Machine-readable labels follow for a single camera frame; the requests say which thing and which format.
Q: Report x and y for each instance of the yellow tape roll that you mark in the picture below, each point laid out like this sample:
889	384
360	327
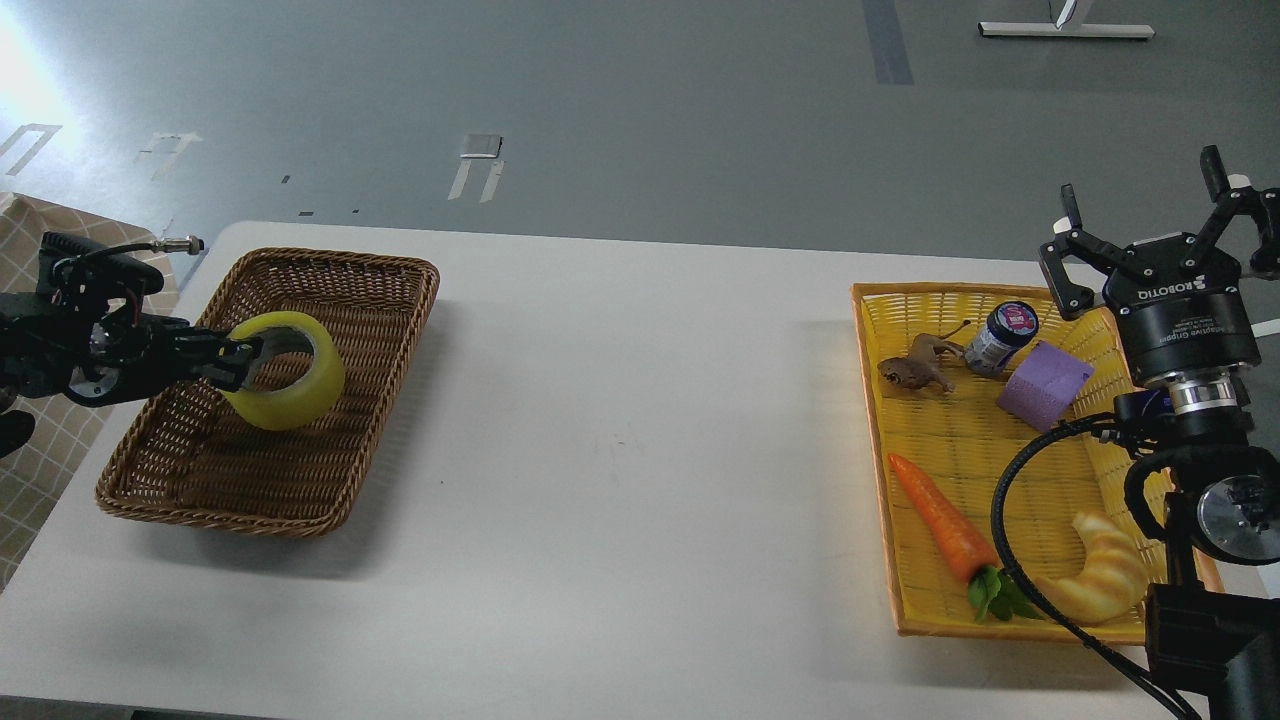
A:
312	395

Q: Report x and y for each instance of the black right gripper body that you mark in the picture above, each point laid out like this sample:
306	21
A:
1180	319

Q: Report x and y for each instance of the white stand base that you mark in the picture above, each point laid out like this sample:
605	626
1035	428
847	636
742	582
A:
1070	21

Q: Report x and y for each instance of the toy croissant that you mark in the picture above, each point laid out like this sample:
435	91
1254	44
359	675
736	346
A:
1113	578

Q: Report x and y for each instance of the brown wicker basket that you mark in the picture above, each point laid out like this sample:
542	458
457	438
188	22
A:
188	459

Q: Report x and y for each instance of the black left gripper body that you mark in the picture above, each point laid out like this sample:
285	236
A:
143	353

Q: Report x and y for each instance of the small dark jar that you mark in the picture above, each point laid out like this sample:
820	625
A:
1009	328

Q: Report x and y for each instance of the brown toy frog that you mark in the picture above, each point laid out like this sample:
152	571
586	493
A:
921	365

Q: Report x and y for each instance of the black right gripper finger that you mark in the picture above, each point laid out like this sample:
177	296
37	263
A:
1071	241
1233	197

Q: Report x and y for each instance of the purple foam block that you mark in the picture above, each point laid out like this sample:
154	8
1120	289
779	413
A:
1044	386

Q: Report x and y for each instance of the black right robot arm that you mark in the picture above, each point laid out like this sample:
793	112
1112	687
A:
1196	484

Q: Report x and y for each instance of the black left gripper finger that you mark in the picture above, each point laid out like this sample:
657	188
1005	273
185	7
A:
214	357

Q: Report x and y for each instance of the orange toy carrot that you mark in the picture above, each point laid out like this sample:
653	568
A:
970	556

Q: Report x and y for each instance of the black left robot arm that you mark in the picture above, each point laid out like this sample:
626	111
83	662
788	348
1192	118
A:
83	333

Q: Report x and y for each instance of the yellow plastic basket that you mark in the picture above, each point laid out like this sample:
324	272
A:
963	440

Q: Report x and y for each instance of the beige checkered cloth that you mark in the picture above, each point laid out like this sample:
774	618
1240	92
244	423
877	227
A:
34	477

